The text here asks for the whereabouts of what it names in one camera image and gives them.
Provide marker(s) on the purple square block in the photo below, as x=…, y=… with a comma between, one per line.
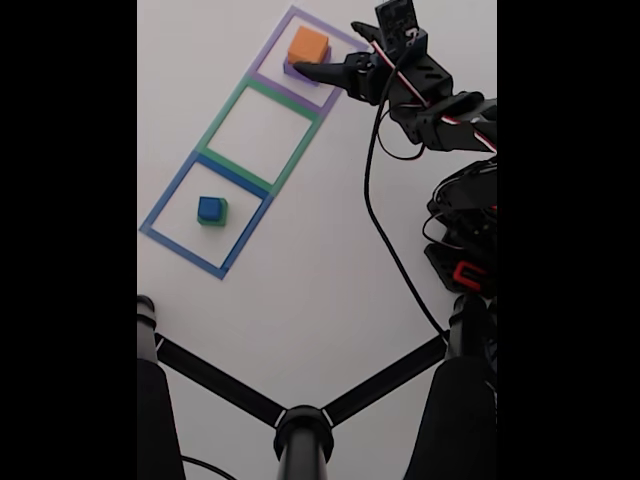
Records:
x=300, y=77

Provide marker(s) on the orange square block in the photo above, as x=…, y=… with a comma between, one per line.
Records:
x=307, y=45

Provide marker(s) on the small blue cube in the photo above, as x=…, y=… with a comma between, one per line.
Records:
x=207, y=207

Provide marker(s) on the green cube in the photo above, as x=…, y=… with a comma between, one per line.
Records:
x=217, y=220

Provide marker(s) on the red table clamp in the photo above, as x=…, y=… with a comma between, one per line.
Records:
x=469, y=276

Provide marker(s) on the purple tape square frame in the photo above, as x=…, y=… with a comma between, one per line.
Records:
x=287, y=95

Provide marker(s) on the green tape square frame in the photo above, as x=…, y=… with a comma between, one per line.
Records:
x=223, y=114

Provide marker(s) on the blue tape square frame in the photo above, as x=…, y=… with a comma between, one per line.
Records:
x=182, y=252

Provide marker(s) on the black camera tripod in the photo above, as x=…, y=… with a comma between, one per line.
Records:
x=302, y=440

